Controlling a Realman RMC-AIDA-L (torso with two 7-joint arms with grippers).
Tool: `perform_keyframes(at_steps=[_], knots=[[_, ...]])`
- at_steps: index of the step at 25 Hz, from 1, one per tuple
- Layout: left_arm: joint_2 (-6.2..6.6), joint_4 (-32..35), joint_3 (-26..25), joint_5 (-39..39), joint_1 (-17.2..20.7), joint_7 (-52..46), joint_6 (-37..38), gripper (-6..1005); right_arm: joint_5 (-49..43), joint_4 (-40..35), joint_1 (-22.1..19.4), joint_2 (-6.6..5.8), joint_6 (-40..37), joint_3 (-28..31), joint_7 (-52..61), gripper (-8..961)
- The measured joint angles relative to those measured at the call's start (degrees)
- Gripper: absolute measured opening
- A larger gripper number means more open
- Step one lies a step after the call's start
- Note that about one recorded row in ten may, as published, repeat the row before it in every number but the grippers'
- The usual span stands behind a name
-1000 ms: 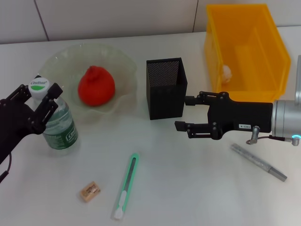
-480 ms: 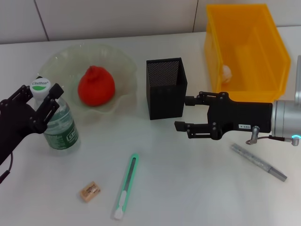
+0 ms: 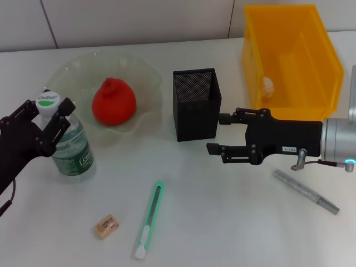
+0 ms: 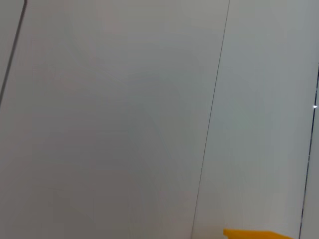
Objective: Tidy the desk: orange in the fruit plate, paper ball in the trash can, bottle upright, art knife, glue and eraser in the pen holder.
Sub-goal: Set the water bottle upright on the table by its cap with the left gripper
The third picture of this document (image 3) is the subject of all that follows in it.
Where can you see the clear water bottle green label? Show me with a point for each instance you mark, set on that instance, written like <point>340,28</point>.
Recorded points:
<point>73,150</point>

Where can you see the red-orange knitted orange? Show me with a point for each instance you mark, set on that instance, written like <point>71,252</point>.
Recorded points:
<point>114,103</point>

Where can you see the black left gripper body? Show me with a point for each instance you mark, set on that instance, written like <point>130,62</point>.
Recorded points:
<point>19,144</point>

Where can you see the grey glitter pen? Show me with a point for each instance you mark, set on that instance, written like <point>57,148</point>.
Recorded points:
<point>303,190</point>

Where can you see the white paper ball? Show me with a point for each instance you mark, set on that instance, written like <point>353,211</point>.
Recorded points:
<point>268,86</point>

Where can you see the tan eraser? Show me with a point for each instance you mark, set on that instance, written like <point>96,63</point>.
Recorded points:
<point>105,226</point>

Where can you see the green utility knife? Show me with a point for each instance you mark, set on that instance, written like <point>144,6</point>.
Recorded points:
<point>150,217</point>

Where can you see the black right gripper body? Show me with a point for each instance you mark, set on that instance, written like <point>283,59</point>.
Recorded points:
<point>292,139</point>

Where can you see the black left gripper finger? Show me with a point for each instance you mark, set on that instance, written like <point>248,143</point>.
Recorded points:
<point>59,122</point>
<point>25,108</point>

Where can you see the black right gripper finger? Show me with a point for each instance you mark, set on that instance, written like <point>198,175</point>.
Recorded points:
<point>225,119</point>
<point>214,148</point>

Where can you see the green glass fruit plate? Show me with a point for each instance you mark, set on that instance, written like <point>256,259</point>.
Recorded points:
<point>125,66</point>

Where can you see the black mesh pen holder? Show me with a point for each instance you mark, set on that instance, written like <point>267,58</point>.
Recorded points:
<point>197,122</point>

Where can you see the yellow plastic bin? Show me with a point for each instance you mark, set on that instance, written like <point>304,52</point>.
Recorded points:
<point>278,41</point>

